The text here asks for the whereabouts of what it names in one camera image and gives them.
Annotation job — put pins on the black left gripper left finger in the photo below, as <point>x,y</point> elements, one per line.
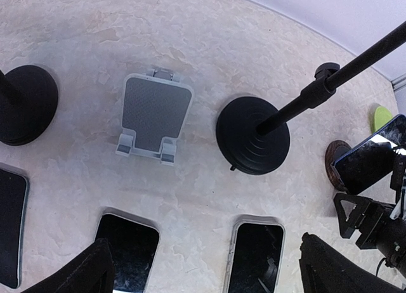
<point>91,271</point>

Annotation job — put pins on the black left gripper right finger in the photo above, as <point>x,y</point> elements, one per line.
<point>324,269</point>

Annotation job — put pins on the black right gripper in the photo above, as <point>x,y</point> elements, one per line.
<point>377,230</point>

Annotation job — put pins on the black phone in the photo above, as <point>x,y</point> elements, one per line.
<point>372,159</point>
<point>133,242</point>

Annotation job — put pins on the blue-edged black smartphone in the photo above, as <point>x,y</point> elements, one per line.
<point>14,189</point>

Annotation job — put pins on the tall black phone stand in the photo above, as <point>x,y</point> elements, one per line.
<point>253,135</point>

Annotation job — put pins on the black gooseneck phone stand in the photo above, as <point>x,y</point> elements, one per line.
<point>29,99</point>

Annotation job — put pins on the black phone on short stand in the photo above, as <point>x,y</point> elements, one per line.
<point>372,159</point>

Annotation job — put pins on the short black phone stand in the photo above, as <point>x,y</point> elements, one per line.
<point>334,151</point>

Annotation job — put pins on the green round stand base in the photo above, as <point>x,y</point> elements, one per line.
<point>378,117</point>

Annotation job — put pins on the right aluminium corner post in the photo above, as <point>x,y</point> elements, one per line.
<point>399,83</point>

